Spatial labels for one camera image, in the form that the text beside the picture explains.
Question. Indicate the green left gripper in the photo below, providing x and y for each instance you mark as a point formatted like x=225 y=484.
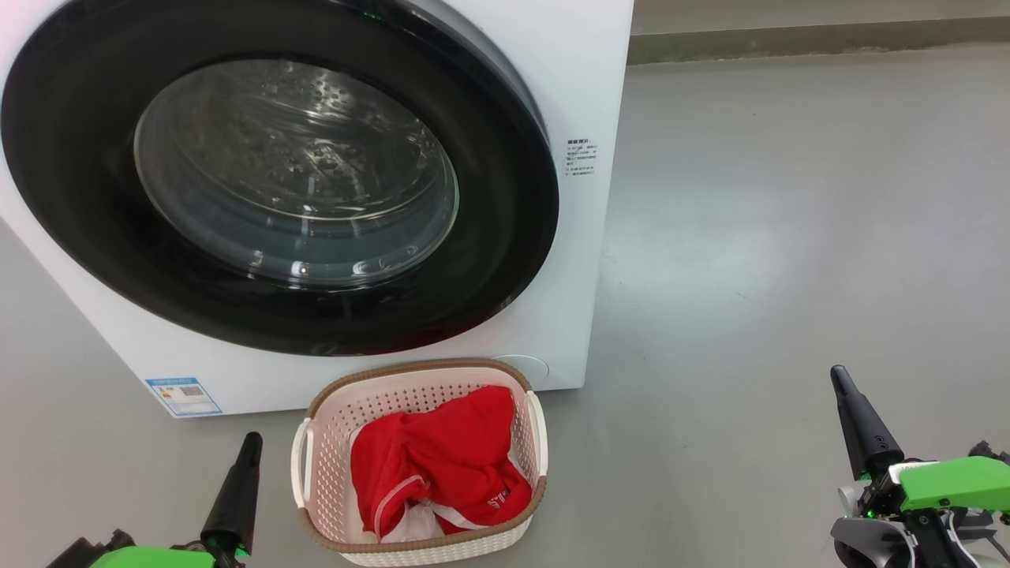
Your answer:
x=150 y=556

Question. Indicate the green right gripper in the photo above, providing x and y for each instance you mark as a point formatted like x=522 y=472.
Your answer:
x=947 y=481

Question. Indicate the red sports garment white trim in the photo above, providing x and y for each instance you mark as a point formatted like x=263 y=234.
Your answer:
x=442 y=457

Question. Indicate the dark grey round glass door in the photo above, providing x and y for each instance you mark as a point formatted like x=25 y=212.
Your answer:
x=71 y=158

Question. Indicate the cream perforated laundry basket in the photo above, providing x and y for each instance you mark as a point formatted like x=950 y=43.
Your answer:
x=331 y=442

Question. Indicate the white front-load washing machine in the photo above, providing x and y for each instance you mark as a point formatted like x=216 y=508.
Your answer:
x=576 y=276

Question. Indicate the blue energy label sticker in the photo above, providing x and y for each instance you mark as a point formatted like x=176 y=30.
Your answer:
x=183 y=396

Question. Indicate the black printed text label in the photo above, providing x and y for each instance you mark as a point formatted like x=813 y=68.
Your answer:
x=581 y=158

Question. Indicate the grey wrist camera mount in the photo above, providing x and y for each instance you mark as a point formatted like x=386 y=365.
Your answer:
x=868 y=544

